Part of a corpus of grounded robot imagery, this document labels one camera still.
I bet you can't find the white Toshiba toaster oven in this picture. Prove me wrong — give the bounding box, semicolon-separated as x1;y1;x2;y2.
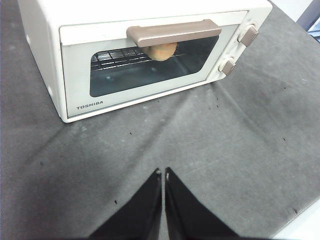
16;0;274;124

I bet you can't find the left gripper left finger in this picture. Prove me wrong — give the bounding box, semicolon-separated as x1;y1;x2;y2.
88;167;163;240

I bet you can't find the beige oven knob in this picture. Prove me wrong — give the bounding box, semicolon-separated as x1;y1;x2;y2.
236;23;260;48
217;56;237;77

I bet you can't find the metal wire oven rack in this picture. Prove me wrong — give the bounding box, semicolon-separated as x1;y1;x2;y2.
90;48;188;71

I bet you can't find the golden bread loaf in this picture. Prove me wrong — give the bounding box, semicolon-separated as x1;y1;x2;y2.
145;42;179;62

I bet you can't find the dark grey table cloth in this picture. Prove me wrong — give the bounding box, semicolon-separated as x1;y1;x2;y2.
0;0;320;240

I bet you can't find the glass oven door beige handle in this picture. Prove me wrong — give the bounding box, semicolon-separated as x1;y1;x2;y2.
58;10;249;119

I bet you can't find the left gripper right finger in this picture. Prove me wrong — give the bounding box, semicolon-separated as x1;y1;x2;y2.
164;166;241;240

